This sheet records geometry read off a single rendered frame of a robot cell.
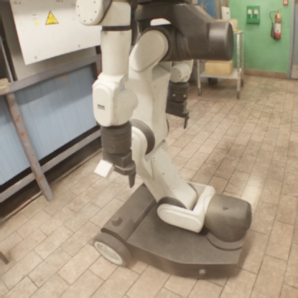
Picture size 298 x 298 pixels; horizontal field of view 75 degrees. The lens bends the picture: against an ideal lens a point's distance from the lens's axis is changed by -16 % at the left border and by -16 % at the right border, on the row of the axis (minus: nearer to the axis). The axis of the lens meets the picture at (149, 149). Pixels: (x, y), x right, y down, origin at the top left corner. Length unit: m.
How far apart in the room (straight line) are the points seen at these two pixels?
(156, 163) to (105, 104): 0.40
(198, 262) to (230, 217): 0.22
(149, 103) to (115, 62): 0.26
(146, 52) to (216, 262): 0.80
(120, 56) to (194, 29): 0.22
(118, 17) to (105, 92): 0.18
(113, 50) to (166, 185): 0.58
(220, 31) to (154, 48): 0.19
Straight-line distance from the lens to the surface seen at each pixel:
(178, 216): 0.92
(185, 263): 0.94
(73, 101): 1.69
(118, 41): 0.52
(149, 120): 0.78
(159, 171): 0.87
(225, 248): 0.97
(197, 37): 0.62
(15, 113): 1.41
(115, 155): 0.65
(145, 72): 0.69
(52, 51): 1.38
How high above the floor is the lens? 0.98
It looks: 30 degrees down
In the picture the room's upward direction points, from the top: 8 degrees counter-clockwise
